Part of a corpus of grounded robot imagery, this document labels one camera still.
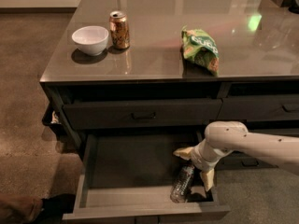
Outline grey kitchen island cabinet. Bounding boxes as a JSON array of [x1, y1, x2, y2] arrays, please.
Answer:
[[40, 0, 299, 150]]

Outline grey bottom right drawer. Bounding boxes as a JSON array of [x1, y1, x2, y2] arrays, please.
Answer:
[[216, 152, 275, 171]]

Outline black side bin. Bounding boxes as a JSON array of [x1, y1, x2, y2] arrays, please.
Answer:
[[42, 105, 64, 136]]

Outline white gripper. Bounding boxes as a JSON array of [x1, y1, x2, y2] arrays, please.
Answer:
[[173, 145, 223, 191]]

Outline green snack bag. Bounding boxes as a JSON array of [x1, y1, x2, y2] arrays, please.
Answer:
[[181, 26, 219, 77]]

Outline clear plastic water bottle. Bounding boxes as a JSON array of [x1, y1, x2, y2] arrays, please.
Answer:
[[170, 162, 194, 203]]

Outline white ceramic bowl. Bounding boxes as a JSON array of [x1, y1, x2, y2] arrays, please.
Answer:
[[72, 26, 109, 56]]

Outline grey top left drawer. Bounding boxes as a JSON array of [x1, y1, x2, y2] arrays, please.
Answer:
[[63, 99, 221, 130]]

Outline grey top right drawer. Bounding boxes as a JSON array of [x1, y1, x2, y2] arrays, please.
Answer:
[[217, 95, 299, 121]]

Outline open grey middle drawer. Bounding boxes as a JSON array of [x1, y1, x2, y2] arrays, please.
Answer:
[[63, 132, 230, 224]]

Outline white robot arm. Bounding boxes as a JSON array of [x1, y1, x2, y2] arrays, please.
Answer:
[[173, 121, 299, 191]]

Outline brown robot base part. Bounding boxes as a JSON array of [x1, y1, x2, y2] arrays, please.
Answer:
[[0, 193, 76, 224]]

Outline orange soda can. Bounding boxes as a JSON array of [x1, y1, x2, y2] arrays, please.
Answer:
[[109, 10, 130, 49]]

